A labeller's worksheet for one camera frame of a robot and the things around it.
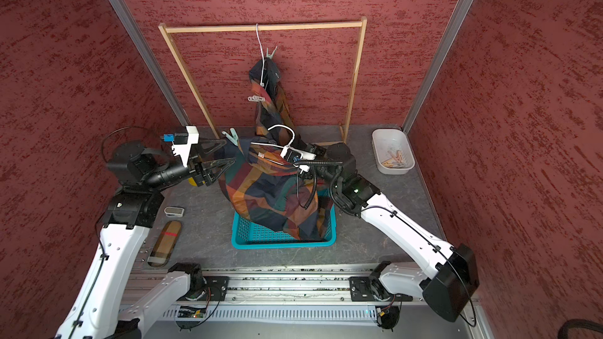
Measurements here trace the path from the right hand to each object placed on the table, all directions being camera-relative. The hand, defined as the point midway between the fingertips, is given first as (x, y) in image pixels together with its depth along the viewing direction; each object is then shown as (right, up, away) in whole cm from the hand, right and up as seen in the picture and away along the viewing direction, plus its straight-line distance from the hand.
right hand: (291, 150), depth 69 cm
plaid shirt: (-9, -10, +3) cm, 14 cm away
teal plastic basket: (-17, -31, +14) cm, 38 cm away
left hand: (-16, -1, -11) cm, 19 cm away
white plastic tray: (+47, -1, +43) cm, 63 cm away
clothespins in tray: (+47, -5, +38) cm, 60 cm away
